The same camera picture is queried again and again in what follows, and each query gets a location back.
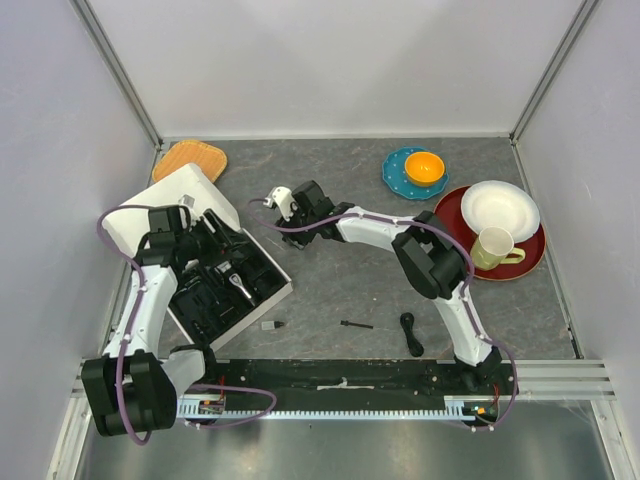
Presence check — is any white clipper kit box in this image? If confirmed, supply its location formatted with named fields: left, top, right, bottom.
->
left=98, top=163, right=292, bottom=350

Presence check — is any black cleaning brush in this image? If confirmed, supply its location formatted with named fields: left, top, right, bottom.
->
left=340, top=320, right=374, bottom=330

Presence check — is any black power cable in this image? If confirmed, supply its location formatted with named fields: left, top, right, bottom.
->
left=398, top=312, right=425, bottom=357

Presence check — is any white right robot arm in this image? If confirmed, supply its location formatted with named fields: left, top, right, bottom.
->
left=261, top=181, right=502, bottom=394

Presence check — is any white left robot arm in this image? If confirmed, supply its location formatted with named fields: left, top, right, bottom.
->
left=81, top=204, right=243, bottom=446

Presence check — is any silver black hair clipper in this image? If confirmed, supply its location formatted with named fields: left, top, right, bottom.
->
left=217, top=261, right=255, bottom=305

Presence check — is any teal dotted plate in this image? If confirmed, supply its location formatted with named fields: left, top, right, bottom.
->
left=382, top=147, right=449, bottom=200

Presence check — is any woven orange tray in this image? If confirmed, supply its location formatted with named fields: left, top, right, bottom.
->
left=151, top=139, right=228, bottom=183

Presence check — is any orange bowl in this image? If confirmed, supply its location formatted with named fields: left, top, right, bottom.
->
left=404, top=151, right=446, bottom=187

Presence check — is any dark red plate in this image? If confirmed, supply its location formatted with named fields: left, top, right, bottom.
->
left=434, top=185, right=546, bottom=281

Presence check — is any white paper bowl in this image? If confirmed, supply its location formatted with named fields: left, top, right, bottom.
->
left=461, top=180, right=540, bottom=244

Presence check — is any pale yellow mug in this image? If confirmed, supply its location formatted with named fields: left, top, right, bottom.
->
left=470, top=226, right=526, bottom=271

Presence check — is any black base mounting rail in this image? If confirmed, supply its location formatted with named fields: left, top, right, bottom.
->
left=189, top=359, right=517, bottom=413

